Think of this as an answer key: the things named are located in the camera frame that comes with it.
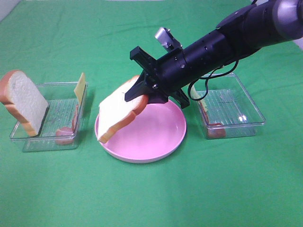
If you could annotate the left clear plastic tray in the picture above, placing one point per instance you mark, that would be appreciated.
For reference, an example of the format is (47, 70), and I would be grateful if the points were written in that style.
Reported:
(61, 107)

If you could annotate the toy bread slice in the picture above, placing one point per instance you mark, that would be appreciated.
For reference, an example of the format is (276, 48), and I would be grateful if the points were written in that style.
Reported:
(115, 113)
(23, 100)

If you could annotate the yellow toy cheese slice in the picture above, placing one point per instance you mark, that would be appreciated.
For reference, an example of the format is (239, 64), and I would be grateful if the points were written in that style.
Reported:
(80, 87)

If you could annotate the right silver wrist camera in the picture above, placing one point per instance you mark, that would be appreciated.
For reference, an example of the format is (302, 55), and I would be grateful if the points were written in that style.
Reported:
(167, 40)

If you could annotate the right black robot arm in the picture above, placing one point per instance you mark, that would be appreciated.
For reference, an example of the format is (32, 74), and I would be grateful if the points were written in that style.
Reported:
(238, 36)

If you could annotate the toy bacon strip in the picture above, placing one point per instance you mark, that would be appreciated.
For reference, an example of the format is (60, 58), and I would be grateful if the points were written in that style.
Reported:
(67, 131)
(214, 132)

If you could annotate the clear plastic tray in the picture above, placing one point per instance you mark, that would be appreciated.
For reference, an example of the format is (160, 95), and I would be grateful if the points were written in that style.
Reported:
(229, 103)
(61, 107)

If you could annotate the right clear plastic tray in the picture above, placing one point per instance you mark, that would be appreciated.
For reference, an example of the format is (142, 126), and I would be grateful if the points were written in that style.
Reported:
(229, 103)

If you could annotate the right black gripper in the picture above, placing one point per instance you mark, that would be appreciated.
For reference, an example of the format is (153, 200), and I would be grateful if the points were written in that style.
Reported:
(159, 79)

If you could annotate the green toy lettuce leaf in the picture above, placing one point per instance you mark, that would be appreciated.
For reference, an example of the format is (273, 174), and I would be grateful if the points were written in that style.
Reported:
(197, 97)

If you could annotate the green tablecloth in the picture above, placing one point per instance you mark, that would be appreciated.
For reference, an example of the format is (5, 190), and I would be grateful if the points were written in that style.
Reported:
(239, 182)

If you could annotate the pink round plate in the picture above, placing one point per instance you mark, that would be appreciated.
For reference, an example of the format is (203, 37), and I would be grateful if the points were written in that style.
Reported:
(153, 135)

